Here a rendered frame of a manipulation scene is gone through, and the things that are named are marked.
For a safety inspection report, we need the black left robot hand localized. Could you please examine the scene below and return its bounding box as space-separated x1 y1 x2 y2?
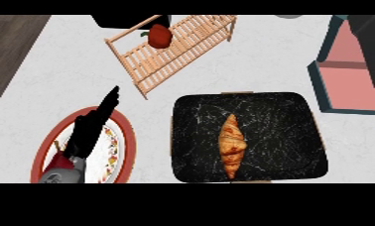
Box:
64 85 121 160

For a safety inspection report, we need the pale wooden tiered shelf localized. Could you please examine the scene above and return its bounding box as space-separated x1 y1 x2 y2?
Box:
104 15 239 101

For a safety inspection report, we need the red bell pepper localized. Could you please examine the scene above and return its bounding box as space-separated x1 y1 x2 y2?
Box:
139 23 173 50

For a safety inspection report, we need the black marble tray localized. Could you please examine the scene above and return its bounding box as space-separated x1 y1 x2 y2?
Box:
169 91 329 183

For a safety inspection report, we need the red rimmed patterned plate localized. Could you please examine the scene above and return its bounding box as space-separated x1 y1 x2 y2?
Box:
30 105 138 184

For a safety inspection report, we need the red object on plate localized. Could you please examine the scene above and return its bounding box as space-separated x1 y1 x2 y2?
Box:
43 150 77 172

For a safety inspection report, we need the golden croissant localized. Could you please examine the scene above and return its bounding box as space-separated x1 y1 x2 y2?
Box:
217 113 250 180

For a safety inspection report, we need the black appliance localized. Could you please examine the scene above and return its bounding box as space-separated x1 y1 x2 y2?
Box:
92 15 173 30

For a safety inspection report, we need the teal and pink box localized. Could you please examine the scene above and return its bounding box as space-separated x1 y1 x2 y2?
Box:
306 15 375 116

